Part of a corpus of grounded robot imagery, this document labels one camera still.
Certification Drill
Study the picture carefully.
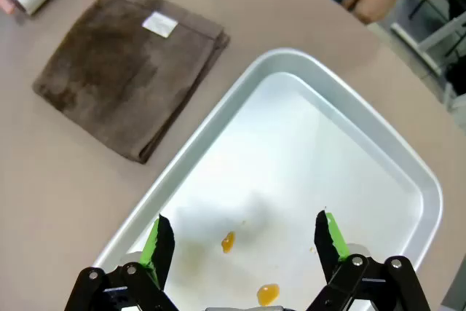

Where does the long orange sauce blob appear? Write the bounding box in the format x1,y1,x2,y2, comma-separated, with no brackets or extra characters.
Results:
221,230,237,254

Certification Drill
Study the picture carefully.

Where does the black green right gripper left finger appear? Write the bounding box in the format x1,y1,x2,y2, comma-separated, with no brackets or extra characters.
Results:
64,213,179,311

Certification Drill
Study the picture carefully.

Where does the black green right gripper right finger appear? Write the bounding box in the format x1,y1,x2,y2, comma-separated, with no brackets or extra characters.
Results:
305,210,433,311

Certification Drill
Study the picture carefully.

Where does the wide orange sauce blob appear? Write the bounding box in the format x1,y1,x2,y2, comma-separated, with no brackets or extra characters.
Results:
256,283,281,307

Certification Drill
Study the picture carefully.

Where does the brown towel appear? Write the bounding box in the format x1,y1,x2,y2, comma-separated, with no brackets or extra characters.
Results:
31,0,231,165

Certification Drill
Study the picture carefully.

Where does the silver metal tray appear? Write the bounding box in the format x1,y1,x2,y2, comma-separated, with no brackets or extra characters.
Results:
90,47,444,311

